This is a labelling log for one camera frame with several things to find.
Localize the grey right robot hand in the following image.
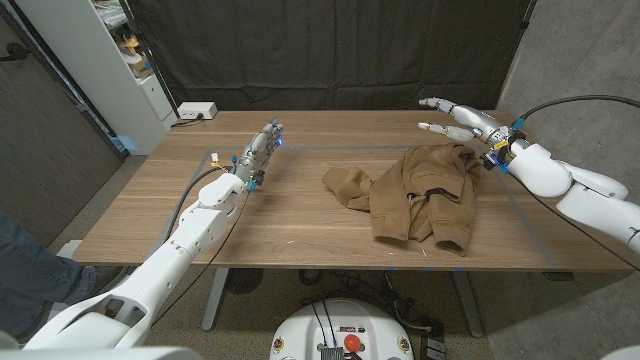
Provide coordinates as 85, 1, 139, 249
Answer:
417, 97, 525, 165

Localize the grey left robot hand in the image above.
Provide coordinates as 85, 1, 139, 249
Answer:
233, 118, 285, 194

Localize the brown hooded jacket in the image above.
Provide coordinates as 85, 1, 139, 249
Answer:
321, 142, 484, 257

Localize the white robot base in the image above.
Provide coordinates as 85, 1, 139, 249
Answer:
269, 298, 415, 360

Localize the white power strip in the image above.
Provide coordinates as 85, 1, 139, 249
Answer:
177, 101, 219, 121

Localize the black backdrop curtain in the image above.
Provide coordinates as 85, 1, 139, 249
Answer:
127, 0, 539, 112

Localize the black backdrop stand pole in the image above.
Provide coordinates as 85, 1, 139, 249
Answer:
118, 0, 181, 120

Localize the small cardboard box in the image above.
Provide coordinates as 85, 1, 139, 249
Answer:
127, 54, 155, 80

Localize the white table leg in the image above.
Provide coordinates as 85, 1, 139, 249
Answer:
449, 269, 485, 339
201, 267, 230, 332

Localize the yellow toy figure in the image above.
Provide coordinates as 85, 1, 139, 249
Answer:
118, 34, 141, 56

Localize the white shelf cabinet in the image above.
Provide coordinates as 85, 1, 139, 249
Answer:
14, 0, 179, 156

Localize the black power adapter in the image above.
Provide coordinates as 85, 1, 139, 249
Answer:
419, 319, 447, 360

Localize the person leg in jeans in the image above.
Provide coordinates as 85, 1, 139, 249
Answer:
0, 212, 96, 339

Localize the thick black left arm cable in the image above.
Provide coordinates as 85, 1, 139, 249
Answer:
165, 166, 236, 241

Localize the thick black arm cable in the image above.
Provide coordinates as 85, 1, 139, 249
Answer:
514, 93, 640, 127
165, 166, 236, 241

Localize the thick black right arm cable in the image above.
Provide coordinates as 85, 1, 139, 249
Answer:
514, 93, 640, 127

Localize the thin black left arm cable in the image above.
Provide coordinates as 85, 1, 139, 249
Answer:
151, 191, 250, 328

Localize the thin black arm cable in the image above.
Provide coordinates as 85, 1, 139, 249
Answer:
528, 191, 640, 274
151, 191, 250, 328

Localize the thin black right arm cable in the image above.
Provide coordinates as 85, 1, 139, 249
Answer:
528, 191, 640, 274

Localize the black floor cable bundle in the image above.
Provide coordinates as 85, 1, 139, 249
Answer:
298, 269, 434, 332

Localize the black door handle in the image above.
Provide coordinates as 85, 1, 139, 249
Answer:
0, 42, 32, 63

